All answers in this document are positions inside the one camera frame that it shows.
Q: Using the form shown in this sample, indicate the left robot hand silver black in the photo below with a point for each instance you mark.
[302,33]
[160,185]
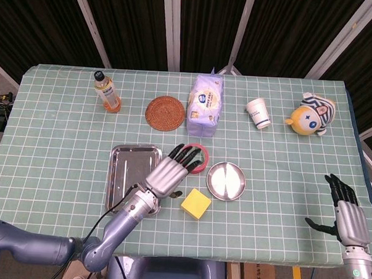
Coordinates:
[166,175]

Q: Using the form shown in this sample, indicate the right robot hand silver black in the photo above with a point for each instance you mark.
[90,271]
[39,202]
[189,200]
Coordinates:
[352,224]

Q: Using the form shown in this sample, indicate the yellow cube block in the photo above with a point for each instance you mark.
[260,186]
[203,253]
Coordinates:
[195,204]

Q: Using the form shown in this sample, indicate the red tape roll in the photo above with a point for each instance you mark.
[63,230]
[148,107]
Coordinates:
[205,157]

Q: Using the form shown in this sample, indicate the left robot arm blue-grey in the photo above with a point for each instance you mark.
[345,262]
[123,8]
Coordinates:
[114,232]

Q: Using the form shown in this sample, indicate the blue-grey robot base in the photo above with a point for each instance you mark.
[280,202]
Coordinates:
[174,273]

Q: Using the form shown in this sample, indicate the rectangular steel tray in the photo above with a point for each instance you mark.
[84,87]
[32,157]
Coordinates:
[129,168]

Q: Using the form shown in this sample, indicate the round steel plate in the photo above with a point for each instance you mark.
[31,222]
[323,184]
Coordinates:
[225,181]

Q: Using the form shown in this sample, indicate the round woven rattan coaster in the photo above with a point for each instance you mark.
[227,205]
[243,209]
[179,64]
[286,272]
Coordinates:
[165,113]

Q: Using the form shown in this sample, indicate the purple bread bag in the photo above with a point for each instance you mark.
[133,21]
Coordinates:
[204,106]

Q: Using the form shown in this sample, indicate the orange juice bottle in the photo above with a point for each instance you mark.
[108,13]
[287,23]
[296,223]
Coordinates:
[107,94]

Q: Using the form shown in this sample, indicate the green checked tablecloth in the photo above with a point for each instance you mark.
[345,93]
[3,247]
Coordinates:
[64,159]

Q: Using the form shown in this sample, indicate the brown cardboard box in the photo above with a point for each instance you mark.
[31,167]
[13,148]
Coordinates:
[260,277]
[75,273]

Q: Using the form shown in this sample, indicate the white paper cup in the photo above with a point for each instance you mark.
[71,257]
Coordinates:
[259,115]

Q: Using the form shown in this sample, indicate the yellow plush toy striped hat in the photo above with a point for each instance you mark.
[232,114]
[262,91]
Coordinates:
[312,117]

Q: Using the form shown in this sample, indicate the white partition post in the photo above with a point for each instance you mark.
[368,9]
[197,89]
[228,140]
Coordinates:
[338,44]
[92,27]
[172,30]
[240,33]

